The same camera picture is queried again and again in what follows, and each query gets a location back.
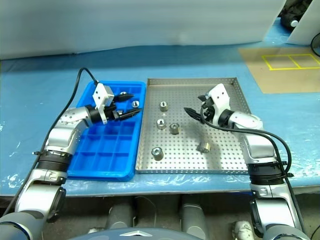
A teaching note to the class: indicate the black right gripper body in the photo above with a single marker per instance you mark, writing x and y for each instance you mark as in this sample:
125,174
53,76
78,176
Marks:
208,111

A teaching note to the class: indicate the brown cardboard sheet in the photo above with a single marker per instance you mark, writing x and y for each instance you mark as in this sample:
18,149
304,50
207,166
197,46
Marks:
275,80

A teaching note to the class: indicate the blue compartment tray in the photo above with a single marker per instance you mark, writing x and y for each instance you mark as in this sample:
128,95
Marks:
105,155

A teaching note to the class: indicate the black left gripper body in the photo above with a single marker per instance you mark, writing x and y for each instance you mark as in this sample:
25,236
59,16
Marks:
112,113

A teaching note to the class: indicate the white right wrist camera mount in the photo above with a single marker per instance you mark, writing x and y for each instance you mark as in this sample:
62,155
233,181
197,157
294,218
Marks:
220,96

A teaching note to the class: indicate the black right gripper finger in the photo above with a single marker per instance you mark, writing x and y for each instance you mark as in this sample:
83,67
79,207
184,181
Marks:
195,114
203,98

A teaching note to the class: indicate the white board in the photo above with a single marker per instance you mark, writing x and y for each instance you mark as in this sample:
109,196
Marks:
307,32

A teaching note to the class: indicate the black bag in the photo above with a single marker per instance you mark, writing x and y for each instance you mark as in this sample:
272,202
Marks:
287,17

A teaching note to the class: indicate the white foam backdrop sheet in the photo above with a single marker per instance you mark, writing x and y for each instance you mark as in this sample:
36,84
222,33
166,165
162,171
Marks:
125,22

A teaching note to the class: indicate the perforated metal tray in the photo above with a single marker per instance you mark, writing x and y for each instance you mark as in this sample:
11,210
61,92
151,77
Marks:
187,157

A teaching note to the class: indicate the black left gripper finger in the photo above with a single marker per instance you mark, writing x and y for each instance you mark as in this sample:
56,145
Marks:
130,113
124,97

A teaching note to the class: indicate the grey rounded robot leg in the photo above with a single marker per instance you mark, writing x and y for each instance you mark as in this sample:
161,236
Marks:
121,215
193,217

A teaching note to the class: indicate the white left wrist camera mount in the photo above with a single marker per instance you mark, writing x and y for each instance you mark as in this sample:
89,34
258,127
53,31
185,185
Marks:
100,96

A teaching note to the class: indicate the blue-grey robot torso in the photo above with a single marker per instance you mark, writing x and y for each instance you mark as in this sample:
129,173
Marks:
132,235

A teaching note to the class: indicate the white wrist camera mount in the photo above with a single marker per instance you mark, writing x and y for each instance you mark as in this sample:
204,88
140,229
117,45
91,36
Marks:
100,96
220,96

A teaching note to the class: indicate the white crumpled lump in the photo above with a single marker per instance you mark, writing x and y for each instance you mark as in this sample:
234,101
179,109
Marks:
95,230
242,228

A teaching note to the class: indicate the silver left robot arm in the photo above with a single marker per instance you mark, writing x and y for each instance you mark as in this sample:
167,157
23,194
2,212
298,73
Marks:
67,132

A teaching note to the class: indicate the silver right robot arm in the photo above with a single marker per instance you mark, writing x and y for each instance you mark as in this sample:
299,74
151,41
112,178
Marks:
260,150

